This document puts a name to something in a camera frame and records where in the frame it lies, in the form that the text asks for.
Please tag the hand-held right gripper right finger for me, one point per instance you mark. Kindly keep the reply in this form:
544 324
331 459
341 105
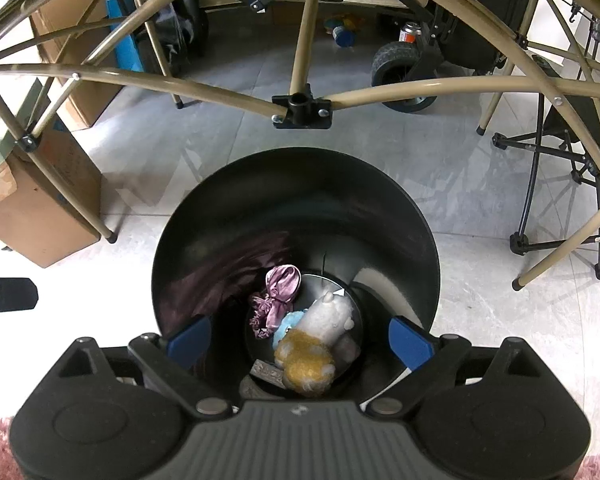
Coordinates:
410 342

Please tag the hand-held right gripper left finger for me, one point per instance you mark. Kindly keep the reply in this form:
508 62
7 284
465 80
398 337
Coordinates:
190 342

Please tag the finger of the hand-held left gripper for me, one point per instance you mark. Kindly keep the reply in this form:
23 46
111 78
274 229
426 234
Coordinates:
5 295

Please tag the light blue plush toy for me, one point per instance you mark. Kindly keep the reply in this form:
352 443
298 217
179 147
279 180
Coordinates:
287 325

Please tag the yellow white hamster plush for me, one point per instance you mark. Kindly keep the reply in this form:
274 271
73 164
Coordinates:
305 355

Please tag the pink satin scrunchie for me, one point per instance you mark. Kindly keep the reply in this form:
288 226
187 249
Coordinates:
280 285

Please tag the black round bin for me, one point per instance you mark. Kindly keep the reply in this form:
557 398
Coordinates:
300 200

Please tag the cardboard box with green liner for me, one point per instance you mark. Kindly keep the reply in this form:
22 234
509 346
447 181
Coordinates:
45 210

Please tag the black folding camp chair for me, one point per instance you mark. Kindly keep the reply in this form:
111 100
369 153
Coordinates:
575 120

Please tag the blue panel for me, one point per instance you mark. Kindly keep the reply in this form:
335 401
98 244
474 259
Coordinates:
127 45

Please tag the plain cardboard box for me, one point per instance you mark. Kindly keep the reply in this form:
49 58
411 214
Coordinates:
75 10

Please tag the red gas canister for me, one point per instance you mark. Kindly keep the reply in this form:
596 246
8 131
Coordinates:
410 34

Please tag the blue cup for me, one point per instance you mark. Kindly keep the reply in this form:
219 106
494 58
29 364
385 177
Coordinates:
343 36

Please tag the dark bag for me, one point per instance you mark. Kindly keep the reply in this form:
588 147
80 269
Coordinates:
180 20

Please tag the olive folding slatted table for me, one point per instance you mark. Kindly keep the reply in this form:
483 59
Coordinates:
306 35

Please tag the yellow toy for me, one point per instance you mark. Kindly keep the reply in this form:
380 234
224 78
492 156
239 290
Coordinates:
352 21

